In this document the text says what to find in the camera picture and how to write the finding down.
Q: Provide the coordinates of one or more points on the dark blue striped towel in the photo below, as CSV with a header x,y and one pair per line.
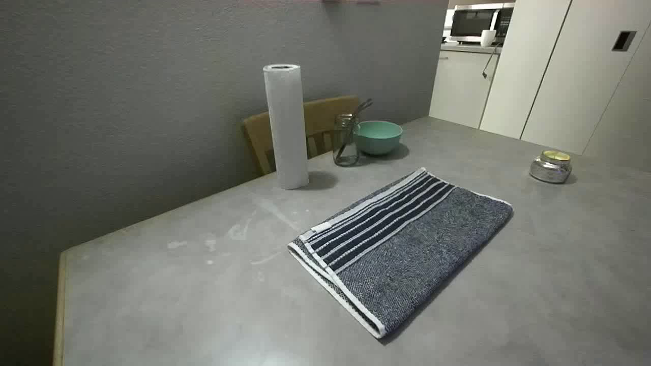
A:
x,y
393,251

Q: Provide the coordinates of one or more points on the white paper towel roll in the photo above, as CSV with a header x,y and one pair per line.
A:
x,y
287,123

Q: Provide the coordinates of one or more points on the glass jar with utensils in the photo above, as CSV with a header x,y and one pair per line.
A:
x,y
346,151

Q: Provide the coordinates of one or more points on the teal green bowl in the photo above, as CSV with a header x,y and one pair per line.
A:
x,y
378,137

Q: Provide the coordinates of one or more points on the black microwave oven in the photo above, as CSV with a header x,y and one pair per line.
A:
x,y
471,20

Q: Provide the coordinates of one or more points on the white cup on counter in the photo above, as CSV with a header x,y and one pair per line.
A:
x,y
489,36

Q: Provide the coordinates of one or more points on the small metal tin yellow lid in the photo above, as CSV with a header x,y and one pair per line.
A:
x,y
551,167

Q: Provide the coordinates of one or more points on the white kitchen cabinets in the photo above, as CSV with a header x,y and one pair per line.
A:
x,y
569,73

